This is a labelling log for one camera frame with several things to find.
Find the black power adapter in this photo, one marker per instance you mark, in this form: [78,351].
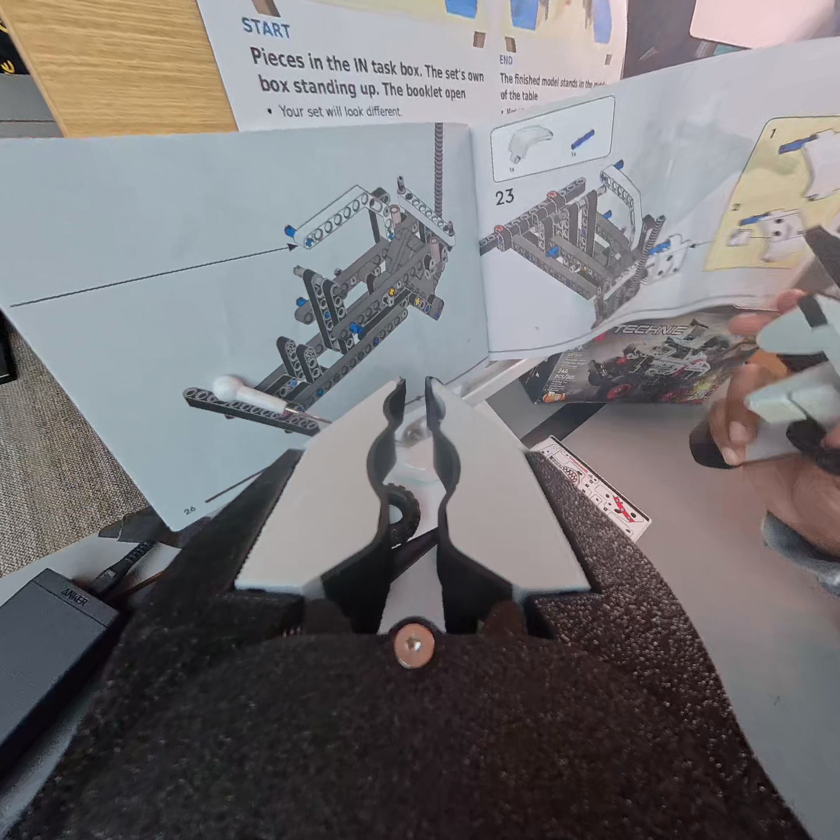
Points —
[46,643]

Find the black toy tyre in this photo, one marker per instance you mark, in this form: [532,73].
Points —
[403,515]

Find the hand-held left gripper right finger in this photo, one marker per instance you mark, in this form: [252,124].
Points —
[512,518]

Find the grey desk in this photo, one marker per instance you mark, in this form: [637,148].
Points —
[689,590]

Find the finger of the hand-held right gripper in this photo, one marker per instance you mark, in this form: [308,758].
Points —
[800,400]
[807,338]

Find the printed task instruction sheet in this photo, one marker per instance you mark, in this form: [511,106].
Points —
[394,65]

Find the toy truck set box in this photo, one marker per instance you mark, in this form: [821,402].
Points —
[656,367]

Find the person's right forearm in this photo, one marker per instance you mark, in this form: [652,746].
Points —
[807,564]

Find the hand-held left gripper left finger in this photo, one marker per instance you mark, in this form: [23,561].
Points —
[315,518]

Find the white sticker sheet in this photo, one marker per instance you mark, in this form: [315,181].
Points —
[590,485]

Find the toy building instruction booklet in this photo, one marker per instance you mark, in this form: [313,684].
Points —
[131,229]

